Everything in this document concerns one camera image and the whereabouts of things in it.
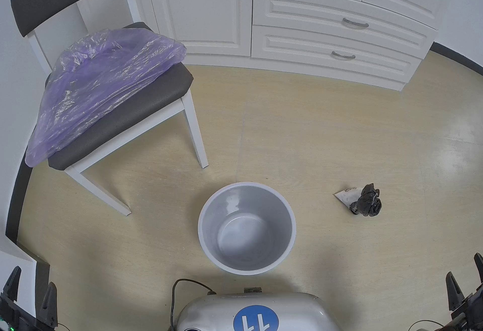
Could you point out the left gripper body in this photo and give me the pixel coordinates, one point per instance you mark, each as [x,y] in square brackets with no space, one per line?
[22,318]

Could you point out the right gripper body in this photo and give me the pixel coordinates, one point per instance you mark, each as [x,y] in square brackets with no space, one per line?
[471,312]

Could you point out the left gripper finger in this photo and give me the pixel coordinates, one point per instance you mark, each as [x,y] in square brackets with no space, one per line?
[49,305]
[12,284]

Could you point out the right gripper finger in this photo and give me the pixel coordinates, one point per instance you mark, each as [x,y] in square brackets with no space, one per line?
[455,293]
[479,267]

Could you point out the black plastic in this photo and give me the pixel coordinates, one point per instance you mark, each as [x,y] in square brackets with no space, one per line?
[366,203]

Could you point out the clear printed wrapper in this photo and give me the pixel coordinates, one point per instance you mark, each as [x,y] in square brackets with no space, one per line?
[345,196]

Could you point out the white trash bin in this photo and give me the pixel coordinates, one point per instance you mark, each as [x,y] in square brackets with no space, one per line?
[245,231]

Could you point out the purple plastic bag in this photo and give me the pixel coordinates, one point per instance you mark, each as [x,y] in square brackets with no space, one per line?
[105,77]

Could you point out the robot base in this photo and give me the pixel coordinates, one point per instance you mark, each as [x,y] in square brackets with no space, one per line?
[226,310]

